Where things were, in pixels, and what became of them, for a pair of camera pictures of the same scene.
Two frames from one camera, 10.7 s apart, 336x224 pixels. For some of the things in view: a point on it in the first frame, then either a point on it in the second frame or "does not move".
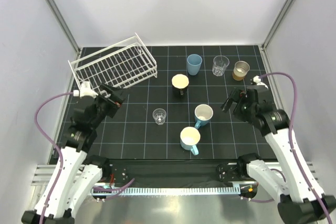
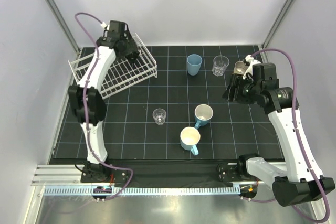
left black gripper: x=115 y=100 → x=130 y=46
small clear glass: x=159 y=115 does not move
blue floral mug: x=202 y=115 does not move
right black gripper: x=233 y=96 → x=237 y=81
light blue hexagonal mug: x=189 y=137 does not move
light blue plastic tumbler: x=194 y=62 does not move
